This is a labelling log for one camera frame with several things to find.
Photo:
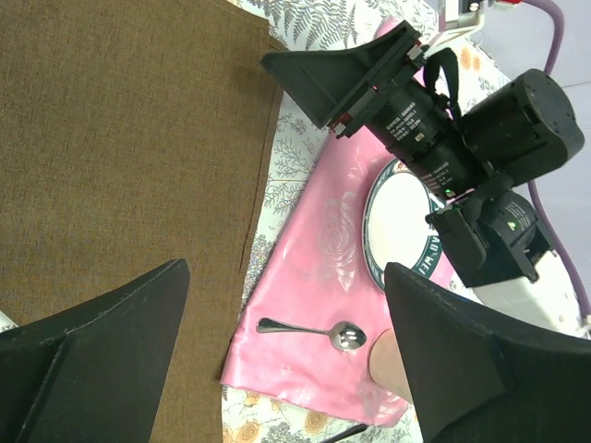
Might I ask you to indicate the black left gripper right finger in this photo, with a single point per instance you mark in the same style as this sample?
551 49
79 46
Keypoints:
477 375

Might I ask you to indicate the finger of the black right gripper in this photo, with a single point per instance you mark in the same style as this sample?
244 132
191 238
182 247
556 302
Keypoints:
332 87

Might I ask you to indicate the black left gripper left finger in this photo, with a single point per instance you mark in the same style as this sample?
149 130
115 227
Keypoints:
94 372

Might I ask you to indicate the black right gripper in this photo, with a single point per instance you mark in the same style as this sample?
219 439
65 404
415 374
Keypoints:
524 130

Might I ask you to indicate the brown cloth napkin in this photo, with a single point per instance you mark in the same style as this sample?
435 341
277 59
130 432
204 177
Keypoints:
134 133

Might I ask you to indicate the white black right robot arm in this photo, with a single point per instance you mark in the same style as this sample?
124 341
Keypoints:
490 235

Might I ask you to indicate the floral tablecloth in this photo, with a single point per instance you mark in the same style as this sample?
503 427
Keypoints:
252 416

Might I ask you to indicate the silver spoon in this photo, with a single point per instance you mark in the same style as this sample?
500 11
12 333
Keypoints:
344 336

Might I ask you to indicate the green rimmed white plate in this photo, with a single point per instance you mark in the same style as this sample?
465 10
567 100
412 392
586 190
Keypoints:
394 227

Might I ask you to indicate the pink floral placemat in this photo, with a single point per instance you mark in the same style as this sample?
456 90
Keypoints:
305 367

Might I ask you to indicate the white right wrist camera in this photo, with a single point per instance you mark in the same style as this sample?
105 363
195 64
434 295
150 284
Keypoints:
462 18

